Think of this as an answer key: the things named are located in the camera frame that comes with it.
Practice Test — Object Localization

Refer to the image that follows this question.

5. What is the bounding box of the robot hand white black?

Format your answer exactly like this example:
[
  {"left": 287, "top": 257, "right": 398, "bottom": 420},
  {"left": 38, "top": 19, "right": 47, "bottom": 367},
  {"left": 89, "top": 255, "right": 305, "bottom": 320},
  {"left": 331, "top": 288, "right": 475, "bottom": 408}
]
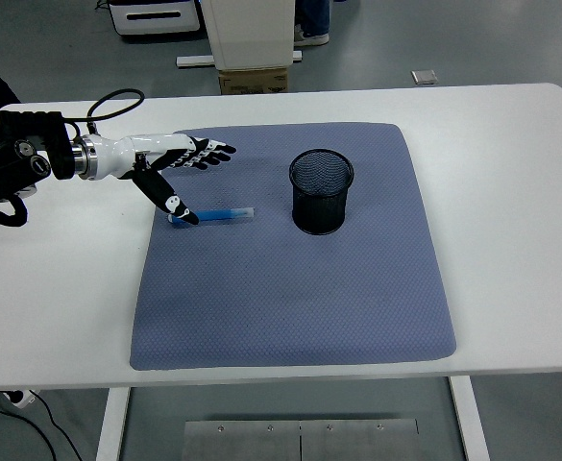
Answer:
[{"left": 95, "top": 133, "right": 238, "bottom": 228}]

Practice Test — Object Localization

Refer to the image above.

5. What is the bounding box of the blue marker with clear cap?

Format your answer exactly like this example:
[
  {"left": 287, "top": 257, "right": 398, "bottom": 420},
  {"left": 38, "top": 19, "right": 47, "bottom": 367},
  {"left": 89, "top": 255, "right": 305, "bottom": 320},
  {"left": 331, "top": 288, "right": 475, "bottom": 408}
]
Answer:
[{"left": 166, "top": 206, "right": 256, "bottom": 228}]

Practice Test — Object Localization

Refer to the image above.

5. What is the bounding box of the black mesh pen holder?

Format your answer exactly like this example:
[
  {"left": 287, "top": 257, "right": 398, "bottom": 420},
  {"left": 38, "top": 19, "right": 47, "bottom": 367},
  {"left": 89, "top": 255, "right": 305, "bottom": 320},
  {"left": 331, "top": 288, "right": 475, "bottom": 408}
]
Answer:
[{"left": 288, "top": 148, "right": 355, "bottom": 237}]

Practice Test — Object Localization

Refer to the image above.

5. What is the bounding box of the white appliance with black slot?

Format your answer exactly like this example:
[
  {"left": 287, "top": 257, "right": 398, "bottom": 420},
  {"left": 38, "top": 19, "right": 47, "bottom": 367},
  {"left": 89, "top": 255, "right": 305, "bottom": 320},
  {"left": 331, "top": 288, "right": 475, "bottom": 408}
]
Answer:
[{"left": 107, "top": 0, "right": 203, "bottom": 38}]

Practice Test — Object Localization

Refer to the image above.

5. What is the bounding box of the brown cardboard box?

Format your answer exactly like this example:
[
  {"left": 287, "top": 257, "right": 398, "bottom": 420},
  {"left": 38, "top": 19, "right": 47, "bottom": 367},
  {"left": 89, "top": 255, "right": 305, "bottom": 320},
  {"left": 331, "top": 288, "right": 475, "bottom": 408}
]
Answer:
[{"left": 217, "top": 66, "right": 291, "bottom": 96}]

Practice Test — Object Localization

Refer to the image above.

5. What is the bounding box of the blue-grey textured mat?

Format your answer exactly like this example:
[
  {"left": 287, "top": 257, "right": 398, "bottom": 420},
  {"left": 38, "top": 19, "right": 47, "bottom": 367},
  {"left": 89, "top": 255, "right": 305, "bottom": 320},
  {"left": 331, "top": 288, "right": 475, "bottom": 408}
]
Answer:
[{"left": 129, "top": 121, "right": 458, "bottom": 372}]

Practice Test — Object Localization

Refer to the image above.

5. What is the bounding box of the white power strip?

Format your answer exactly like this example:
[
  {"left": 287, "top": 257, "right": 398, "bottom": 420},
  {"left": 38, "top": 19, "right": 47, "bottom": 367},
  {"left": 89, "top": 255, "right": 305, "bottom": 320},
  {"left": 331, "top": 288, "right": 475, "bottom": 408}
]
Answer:
[{"left": 1, "top": 389, "right": 39, "bottom": 411}]

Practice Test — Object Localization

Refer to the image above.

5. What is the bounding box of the white table leg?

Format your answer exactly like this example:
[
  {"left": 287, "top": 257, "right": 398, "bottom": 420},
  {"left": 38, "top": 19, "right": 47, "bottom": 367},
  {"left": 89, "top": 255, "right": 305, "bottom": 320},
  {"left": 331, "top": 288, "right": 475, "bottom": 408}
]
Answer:
[
  {"left": 94, "top": 386, "right": 133, "bottom": 461},
  {"left": 448, "top": 375, "right": 492, "bottom": 461}
]

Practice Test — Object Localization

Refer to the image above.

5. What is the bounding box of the small grey floor plate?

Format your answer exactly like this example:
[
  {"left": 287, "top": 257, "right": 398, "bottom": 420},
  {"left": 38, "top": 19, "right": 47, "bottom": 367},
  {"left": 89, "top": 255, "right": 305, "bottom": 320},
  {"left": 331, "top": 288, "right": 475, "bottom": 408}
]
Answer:
[{"left": 410, "top": 68, "right": 440, "bottom": 86}]

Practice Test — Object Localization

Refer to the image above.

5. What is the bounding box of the grey metal plate with screws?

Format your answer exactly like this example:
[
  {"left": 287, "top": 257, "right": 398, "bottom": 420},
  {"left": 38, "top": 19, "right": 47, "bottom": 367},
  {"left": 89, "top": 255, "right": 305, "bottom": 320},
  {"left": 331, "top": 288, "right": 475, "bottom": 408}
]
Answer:
[{"left": 183, "top": 418, "right": 421, "bottom": 461}]

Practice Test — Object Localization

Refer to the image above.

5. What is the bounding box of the white pedestal base bar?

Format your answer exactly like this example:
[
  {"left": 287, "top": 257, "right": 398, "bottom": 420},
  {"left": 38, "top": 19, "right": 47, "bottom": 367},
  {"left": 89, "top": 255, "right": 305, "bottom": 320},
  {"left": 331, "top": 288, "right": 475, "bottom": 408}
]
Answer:
[{"left": 175, "top": 49, "right": 305, "bottom": 68}]

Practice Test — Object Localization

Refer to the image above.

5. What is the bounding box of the white pedestal column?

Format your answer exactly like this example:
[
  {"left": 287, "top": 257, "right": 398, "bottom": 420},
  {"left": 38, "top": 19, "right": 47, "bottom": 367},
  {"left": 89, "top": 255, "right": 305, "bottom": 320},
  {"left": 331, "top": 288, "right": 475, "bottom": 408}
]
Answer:
[{"left": 202, "top": 0, "right": 297, "bottom": 72}]

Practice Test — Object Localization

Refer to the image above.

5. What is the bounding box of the black floor cable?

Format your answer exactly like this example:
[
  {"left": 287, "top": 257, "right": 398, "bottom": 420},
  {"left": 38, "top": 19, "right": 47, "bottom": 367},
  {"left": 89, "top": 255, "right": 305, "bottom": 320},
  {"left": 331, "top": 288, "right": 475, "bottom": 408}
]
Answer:
[{"left": 0, "top": 392, "right": 85, "bottom": 461}]

